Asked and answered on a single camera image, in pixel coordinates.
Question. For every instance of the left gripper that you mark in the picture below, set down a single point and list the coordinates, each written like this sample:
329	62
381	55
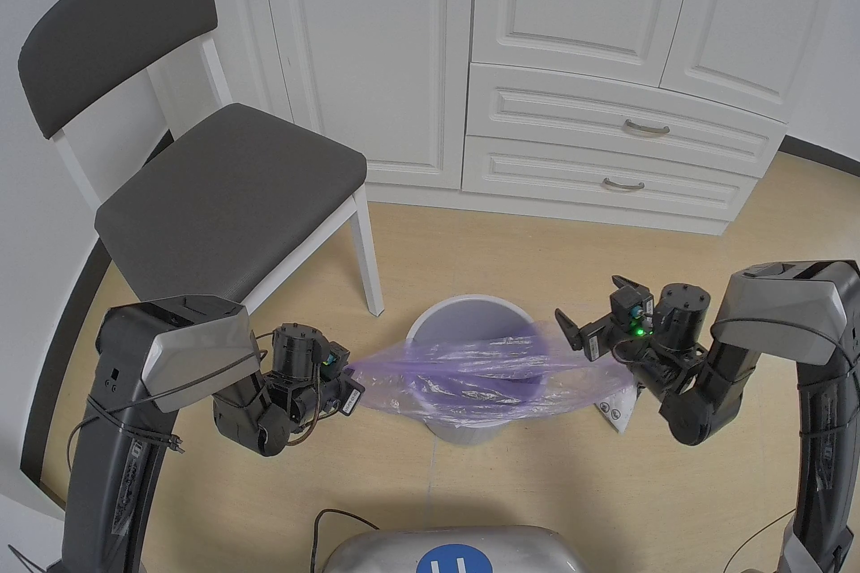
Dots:
322	399

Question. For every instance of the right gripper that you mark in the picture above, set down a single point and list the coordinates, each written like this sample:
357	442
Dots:
621	345

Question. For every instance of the clear printed wrapper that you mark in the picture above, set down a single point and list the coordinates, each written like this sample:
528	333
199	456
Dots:
621	412

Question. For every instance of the purple plastic bag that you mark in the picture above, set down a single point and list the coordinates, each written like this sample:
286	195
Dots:
470	369

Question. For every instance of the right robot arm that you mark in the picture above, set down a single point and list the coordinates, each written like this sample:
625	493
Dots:
786	315

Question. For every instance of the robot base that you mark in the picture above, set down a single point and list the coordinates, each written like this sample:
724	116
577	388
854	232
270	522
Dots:
450	550

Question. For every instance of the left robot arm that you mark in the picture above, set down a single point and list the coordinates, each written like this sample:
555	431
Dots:
188	355

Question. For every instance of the white trash bin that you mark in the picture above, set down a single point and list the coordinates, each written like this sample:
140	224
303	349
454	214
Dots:
463	430

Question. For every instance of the grey and white chair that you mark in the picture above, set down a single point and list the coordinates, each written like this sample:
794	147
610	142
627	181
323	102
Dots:
228	194

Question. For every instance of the white wardrobe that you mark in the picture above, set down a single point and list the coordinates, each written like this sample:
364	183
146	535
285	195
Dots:
537	20

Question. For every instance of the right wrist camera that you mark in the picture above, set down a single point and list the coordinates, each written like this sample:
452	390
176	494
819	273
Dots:
635	305

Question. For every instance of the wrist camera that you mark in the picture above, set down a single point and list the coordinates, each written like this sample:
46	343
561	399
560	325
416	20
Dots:
336	357
635	305

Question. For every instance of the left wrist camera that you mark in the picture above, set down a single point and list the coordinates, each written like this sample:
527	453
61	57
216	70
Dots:
336	357

